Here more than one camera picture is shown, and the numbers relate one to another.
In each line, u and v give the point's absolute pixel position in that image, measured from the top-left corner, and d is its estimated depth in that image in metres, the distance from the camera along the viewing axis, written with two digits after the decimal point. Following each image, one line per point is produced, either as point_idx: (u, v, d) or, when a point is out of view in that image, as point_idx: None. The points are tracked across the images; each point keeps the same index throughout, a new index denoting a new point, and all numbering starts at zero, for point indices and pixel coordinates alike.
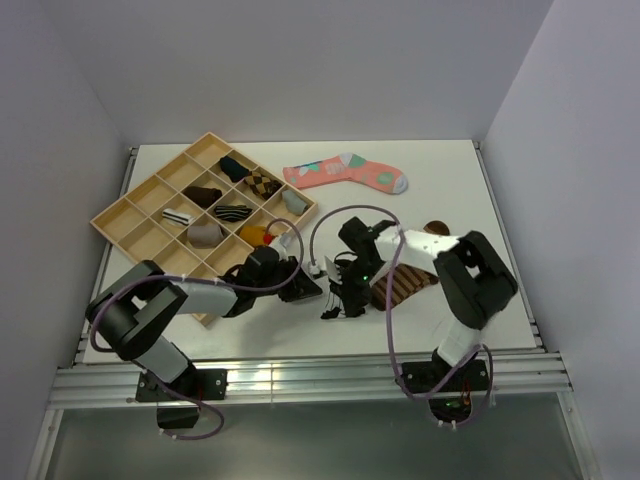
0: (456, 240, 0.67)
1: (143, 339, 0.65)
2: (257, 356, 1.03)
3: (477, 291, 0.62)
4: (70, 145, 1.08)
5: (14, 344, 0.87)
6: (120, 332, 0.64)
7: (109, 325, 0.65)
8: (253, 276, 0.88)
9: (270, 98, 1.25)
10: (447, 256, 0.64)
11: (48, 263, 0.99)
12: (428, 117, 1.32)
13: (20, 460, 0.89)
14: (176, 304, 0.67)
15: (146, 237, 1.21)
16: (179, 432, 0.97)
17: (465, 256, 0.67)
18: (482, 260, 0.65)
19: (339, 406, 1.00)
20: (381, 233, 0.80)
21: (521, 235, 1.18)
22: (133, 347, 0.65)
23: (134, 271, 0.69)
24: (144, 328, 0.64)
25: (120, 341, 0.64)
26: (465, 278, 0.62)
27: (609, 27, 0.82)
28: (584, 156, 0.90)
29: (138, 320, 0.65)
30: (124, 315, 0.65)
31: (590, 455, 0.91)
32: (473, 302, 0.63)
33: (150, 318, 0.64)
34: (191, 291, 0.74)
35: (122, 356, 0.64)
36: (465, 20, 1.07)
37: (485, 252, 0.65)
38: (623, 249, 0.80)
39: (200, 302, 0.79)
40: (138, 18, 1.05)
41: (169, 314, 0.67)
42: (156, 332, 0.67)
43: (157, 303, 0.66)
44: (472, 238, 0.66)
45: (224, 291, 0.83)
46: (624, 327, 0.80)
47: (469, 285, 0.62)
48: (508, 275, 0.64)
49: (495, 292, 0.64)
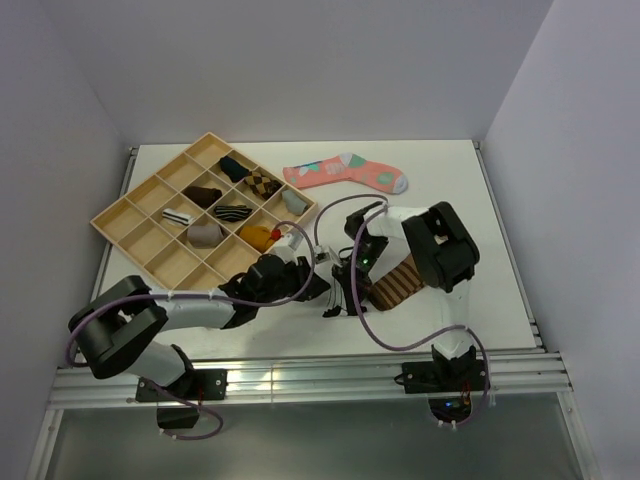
0: (427, 209, 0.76)
1: (118, 360, 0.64)
2: (257, 356, 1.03)
3: (436, 253, 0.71)
4: (70, 145, 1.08)
5: (14, 344, 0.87)
6: (96, 351, 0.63)
7: (87, 342, 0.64)
8: (255, 289, 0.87)
9: (270, 97, 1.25)
10: (415, 220, 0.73)
11: (47, 264, 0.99)
12: (428, 116, 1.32)
13: (20, 460, 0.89)
14: (156, 325, 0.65)
15: (146, 237, 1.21)
16: (180, 432, 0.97)
17: (435, 224, 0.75)
18: (447, 227, 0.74)
19: (338, 406, 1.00)
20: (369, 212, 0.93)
21: (521, 234, 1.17)
22: (108, 368, 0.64)
23: (118, 287, 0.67)
24: (120, 350, 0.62)
25: (96, 361, 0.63)
26: (426, 240, 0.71)
27: (610, 27, 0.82)
28: (584, 156, 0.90)
29: (115, 341, 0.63)
30: (102, 334, 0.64)
31: (591, 455, 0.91)
32: (433, 261, 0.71)
33: (124, 341, 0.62)
34: (179, 309, 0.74)
35: (96, 375, 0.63)
36: (465, 19, 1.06)
37: (451, 220, 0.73)
38: (623, 249, 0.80)
39: (192, 317, 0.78)
40: (138, 17, 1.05)
41: (149, 335, 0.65)
42: (134, 353, 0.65)
43: (135, 325, 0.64)
44: (441, 208, 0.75)
45: (221, 305, 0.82)
46: (625, 327, 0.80)
47: (429, 245, 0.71)
48: (470, 242, 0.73)
49: (455, 255, 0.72)
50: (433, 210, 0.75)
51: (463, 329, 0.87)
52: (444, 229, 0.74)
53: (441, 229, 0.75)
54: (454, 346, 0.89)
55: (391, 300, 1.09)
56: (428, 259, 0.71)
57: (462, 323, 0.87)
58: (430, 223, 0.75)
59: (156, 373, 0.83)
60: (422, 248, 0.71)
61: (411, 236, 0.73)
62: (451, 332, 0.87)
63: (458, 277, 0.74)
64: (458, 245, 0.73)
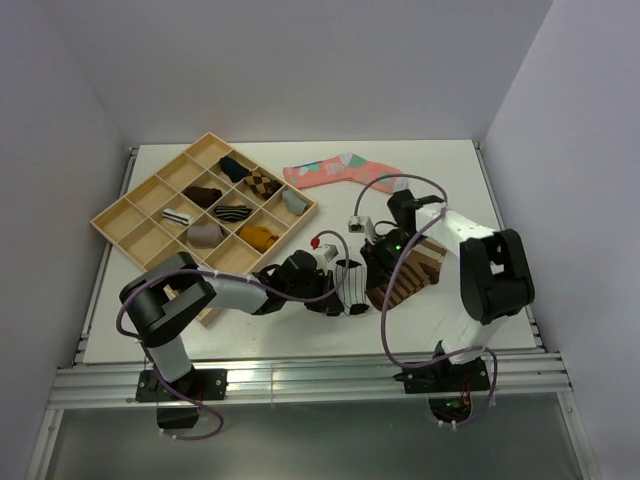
0: (491, 232, 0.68)
1: (167, 330, 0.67)
2: (257, 357, 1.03)
3: (489, 286, 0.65)
4: (69, 145, 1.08)
5: (13, 344, 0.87)
6: (147, 318, 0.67)
7: (139, 310, 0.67)
8: (286, 280, 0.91)
9: (269, 97, 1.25)
10: (474, 244, 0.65)
11: (47, 263, 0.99)
12: (428, 116, 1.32)
13: (20, 461, 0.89)
14: (203, 300, 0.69)
15: (146, 237, 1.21)
16: (180, 432, 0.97)
17: (495, 252, 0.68)
18: (509, 258, 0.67)
19: (339, 406, 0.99)
20: (425, 205, 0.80)
21: (521, 234, 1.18)
22: (155, 338, 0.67)
23: (170, 261, 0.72)
24: (170, 319, 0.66)
25: (147, 328, 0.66)
26: (482, 273, 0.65)
27: (610, 25, 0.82)
28: (584, 155, 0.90)
29: (165, 311, 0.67)
30: (153, 304, 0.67)
31: (591, 455, 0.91)
32: (482, 295, 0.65)
33: (176, 311, 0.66)
34: (222, 288, 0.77)
35: (146, 342, 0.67)
36: (465, 19, 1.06)
37: (515, 254, 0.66)
38: (624, 249, 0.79)
39: (233, 299, 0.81)
40: (138, 17, 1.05)
41: (196, 310, 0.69)
42: (182, 325, 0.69)
43: (185, 298, 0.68)
44: (506, 235, 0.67)
45: (255, 291, 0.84)
46: (626, 326, 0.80)
47: (483, 279, 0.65)
48: (528, 281, 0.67)
49: (508, 293, 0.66)
50: (495, 236, 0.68)
51: (481, 349, 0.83)
52: (506, 259, 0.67)
53: (500, 258, 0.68)
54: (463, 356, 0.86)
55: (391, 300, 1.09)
56: (479, 291, 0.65)
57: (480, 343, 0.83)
58: (491, 249, 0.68)
59: (167, 363, 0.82)
60: (475, 282, 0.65)
61: (467, 262, 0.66)
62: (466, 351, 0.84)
63: (503, 313, 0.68)
64: (515, 283, 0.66)
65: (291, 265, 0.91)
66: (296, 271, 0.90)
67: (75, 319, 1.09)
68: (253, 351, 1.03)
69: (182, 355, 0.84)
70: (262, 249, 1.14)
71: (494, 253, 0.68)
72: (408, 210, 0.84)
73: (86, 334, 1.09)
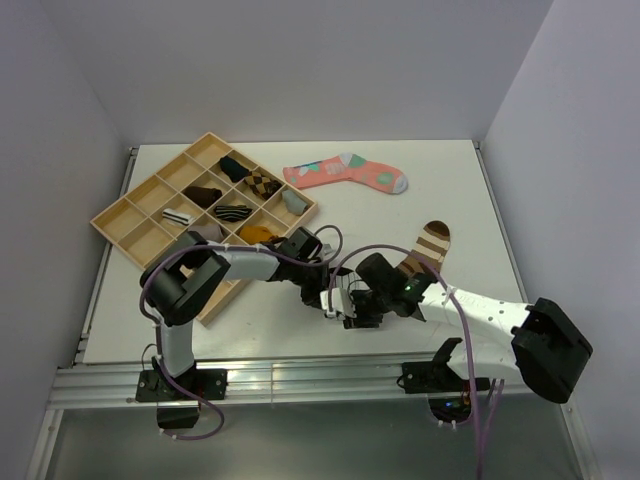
0: (527, 310, 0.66)
1: (192, 306, 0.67)
2: (255, 357, 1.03)
3: (560, 373, 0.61)
4: (69, 145, 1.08)
5: (13, 344, 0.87)
6: (169, 297, 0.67)
7: (160, 290, 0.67)
8: (294, 249, 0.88)
9: (269, 97, 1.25)
10: (528, 339, 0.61)
11: (47, 264, 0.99)
12: (428, 116, 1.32)
13: (20, 461, 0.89)
14: (221, 273, 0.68)
15: (146, 237, 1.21)
16: (180, 432, 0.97)
17: (534, 324, 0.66)
18: (554, 329, 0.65)
19: (339, 406, 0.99)
20: (425, 294, 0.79)
21: (521, 234, 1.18)
22: (180, 316, 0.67)
23: (180, 241, 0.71)
24: (192, 296, 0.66)
25: (170, 307, 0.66)
26: (550, 363, 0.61)
27: (610, 26, 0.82)
28: (585, 156, 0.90)
29: (186, 289, 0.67)
30: (173, 283, 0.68)
31: (591, 455, 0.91)
32: (559, 385, 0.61)
33: (196, 286, 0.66)
34: (235, 260, 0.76)
35: (173, 320, 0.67)
36: (465, 19, 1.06)
37: (562, 324, 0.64)
38: (624, 250, 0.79)
39: (246, 270, 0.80)
40: (137, 18, 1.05)
41: (216, 283, 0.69)
42: (204, 300, 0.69)
43: (203, 272, 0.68)
44: (544, 307, 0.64)
45: (268, 258, 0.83)
46: (625, 327, 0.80)
47: (553, 369, 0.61)
48: (582, 342, 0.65)
49: (574, 365, 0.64)
50: (530, 311, 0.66)
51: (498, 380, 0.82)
52: (550, 329, 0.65)
53: (545, 329, 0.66)
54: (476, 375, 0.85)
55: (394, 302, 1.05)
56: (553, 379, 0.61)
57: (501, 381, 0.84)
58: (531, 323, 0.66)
59: (175, 354, 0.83)
60: (547, 373, 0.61)
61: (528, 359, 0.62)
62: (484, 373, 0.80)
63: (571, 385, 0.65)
64: (573, 351, 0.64)
65: (300, 236, 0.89)
66: (304, 241, 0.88)
67: (74, 319, 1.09)
68: (253, 351, 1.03)
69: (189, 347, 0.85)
70: None
71: (533, 325, 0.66)
72: (409, 302, 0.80)
73: (86, 334, 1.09)
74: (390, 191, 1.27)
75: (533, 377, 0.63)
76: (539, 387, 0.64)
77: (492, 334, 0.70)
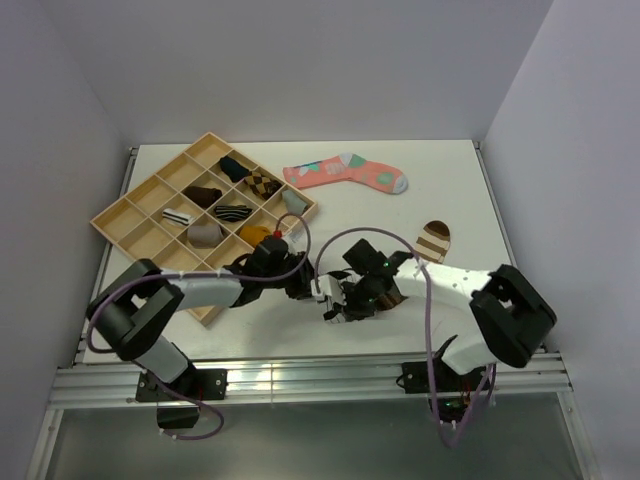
0: (488, 276, 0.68)
1: (141, 340, 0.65)
2: (254, 357, 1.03)
3: (517, 333, 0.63)
4: (69, 145, 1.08)
5: (12, 344, 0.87)
6: (117, 332, 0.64)
7: (108, 323, 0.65)
8: (261, 266, 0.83)
9: (270, 97, 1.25)
10: (483, 298, 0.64)
11: (47, 264, 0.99)
12: (429, 117, 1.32)
13: (20, 461, 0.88)
14: (172, 305, 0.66)
15: (146, 237, 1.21)
16: (179, 432, 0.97)
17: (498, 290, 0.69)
18: (518, 294, 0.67)
19: (340, 406, 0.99)
20: (400, 267, 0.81)
21: (521, 234, 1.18)
22: (134, 349, 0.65)
23: (131, 271, 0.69)
24: (141, 329, 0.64)
25: (119, 342, 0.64)
26: (505, 323, 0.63)
27: (610, 27, 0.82)
28: (585, 155, 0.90)
29: (134, 322, 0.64)
30: (121, 316, 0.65)
31: (591, 455, 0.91)
32: (515, 344, 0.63)
33: (146, 320, 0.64)
34: (191, 288, 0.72)
35: (121, 355, 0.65)
36: (465, 20, 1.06)
37: (522, 288, 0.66)
38: (624, 250, 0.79)
39: (205, 296, 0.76)
40: (137, 18, 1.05)
41: (167, 315, 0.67)
42: (156, 332, 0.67)
43: (153, 304, 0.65)
44: (505, 272, 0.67)
45: (230, 283, 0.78)
46: (625, 327, 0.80)
47: (509, 329, 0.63)
48: (545, 308, 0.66)
49: (534, 329, 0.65)
50: (493, 277, 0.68)
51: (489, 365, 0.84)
52: (514, 295, 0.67)
53: (507, 294, 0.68)
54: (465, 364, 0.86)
55: None
56: (507, 341, 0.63)
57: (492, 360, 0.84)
58: (493, 288, 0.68)
59: (157, 368, 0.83)
60: (502, 335, 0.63)
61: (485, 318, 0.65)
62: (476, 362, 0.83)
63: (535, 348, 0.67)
64: (535, 315, 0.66)
65: (261, 250, 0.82)
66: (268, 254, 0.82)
67: (74, 319, 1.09)
68: (252, 350, 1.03)
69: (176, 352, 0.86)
70: None
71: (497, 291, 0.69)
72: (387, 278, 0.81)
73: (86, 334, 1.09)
74: (390, 190, 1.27)
75: (493, 339, 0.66)
76: (501, 350, 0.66)
77: (457, 302, 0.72)
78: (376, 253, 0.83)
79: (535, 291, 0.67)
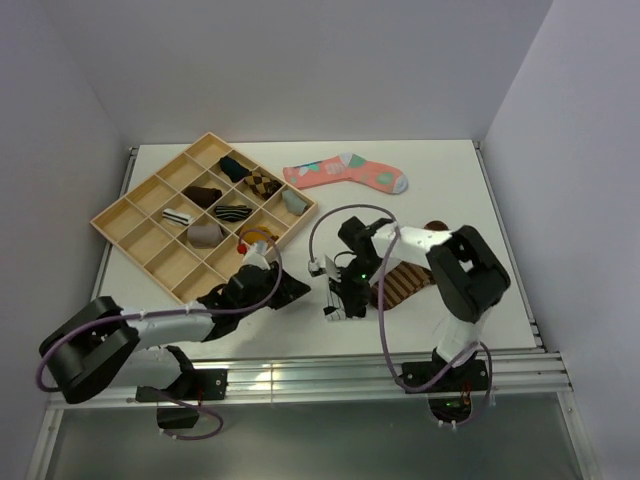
0: (449, 233, 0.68)
1: (89, 385, 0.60)
2: (254, 357, 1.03)
3: (468, 285, 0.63)
4: (69, 145, 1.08)
5: (12, 344, 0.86)
6: (65, 375, 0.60)
7: (57, 365, 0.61)
8: (236, 299, 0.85)
9: (270, 97, 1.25)
10: (439, 250, 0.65)
11: (47, 264, 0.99)
12: (429, 117, 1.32)
13: (20, 461, 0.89)
14: (125, 350, 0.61)
15: (146, 237, 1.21)
16: (180, 432, 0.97)
17: (458, 250, 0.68)
18: (475, 254, 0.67)
19: (340, 406, 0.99)
20: (378, 230, 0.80)
21: (521, 234, 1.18)
22: (80, 392, 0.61)
23: (88, 309, 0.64)
24: (88, 375, 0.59)
25: (64, 386, 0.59)
26: (455, 273, 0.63)
27: (610, 27, 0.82)
28: (585, 156, 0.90)
29: (82, 366, 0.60)
30: (70, 358, 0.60)
31: (591, 455, 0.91)
32: (465, 295, 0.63)
33: (93, 366, 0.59)
34: (153, 328, 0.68)
35: (67, 399, 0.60)
36: (465, 19, 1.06)
37: (479, 247, 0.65)
38: (624, 250, 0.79)
39: (171, 333, 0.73)
40: (137, 17, 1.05)
41: (120, 359, 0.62)
42: (106, 377, 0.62)
43: (104, 348, 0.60)
44: (465, 231, 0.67)
45: (200, 319, 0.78)
46: (625, 328, 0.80)
47: (459, 279, 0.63)
48: (501, 269, 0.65)
49: (488, 286, 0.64)
50: (453, 235, 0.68)
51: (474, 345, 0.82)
52: (472, 255, 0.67)
53: (467, 255, 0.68)
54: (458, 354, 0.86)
55: (391, 300, 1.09)
56: (461, 296, 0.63)
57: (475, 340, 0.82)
58: (454, 248, 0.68)
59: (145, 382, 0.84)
60: (451, 286, 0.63)
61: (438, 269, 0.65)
62: (462, 350, 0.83)
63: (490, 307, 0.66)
64: (489, 274, 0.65)
65: (235, 284, 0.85)
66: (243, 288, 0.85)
67: None
68: (252, 350, 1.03)
69: (159, 370, 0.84)
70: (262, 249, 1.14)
71: (458, 252, 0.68)
72: (364, 239, 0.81)
73: None
74: (391, 191, 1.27)
75: (447, 293, 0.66)
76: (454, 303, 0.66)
77: (423, 261, 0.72)
78: (362, 225, 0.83)
79: (492, 251, 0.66)
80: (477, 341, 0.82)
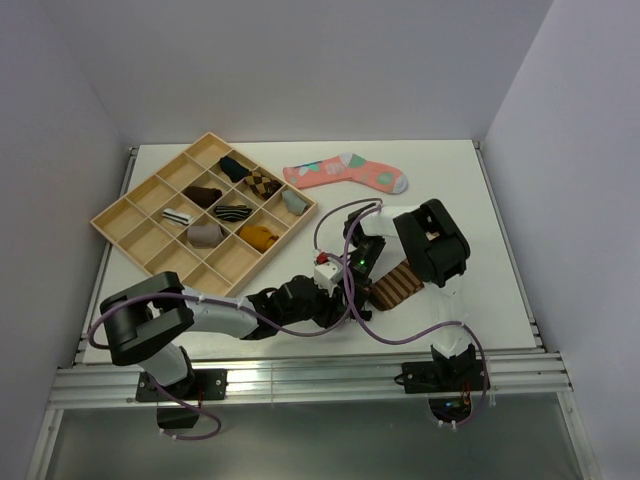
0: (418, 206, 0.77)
1: (138, 353, 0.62)
2: (254, 357, 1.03)
3: (428, 248, 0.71)
4: (69, 144, 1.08)
5: (12, 344, 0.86)
6: (118, 338, 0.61)
7: (112, 325, 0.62)
8: (282, 307, 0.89)
9: (270, 97, 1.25)
10: (405, 216, 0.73)
11: (47, 264, 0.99)
12: (428, 117, 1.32)
13: (20, 461, 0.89)
14: (178, 329, 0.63)
15: (147, 237, 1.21)
16: (180, 432, 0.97)
17: (426, 221, 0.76)
18: (438, 225, 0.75)
19: (340, 406, 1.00)
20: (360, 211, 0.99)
21: (521, 234, 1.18)
22: (127, 357, 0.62)
23: (152, 281, 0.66)
24: (141, 344, 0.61)
25: (115, 348, 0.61)
26: (418, 237, 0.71)
27: (610, 26, 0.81)
28: (584, 155, 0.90)
29: (137, 333, 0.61)
30: (126, 323, 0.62)
31: (591, 455, 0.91)
32: (424, 256, 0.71)
33: (147, 336, 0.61)
34: (206, 314, 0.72)
35: (114, 362, 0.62)
36: (465, 19, 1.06)
37: (440, 216, 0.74)
38: (623, 250, 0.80)
39: (217, 324, 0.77)
40: (137, 18, 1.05)
41: (170, 336, 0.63)
42: (154, 350, 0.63)
43: (160, 322, 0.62)
44: (430, 204, 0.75)
45: (247, 318, 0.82)
46: (625, 328, 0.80)
47: (419, 242, 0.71)
48: (460, 238, 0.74)
49: (447, 250, 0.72)
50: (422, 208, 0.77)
51: (459, 325, 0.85)
52: (436, 226, 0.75)
53: (432, 226, 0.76)
54: (452, 344, 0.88)
55: (391, 300, 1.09)
56: (420, 256, 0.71)
57: (458, 319, 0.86)
58: (422, 220, 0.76)
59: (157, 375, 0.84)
60: (413, 247, 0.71)
61: (402, 234, 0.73)
62: (446, 329, 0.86)
63: (450, 272, 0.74)
64: (449, 240, 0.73)
65: (286, 293, 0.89)
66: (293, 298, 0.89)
67: (74, 319, 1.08)
68: (251, 351, 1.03)
69: (171, 366, 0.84)
70: (262, 250, 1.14)
71: (425, 222, 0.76)
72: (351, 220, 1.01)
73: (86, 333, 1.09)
74: (391, 191, 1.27)
75: (410, 256, 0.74)
76: (416, 265, 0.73)
77: None
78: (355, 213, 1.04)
79: (454, 223, 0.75)
80: (459, 321, 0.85)
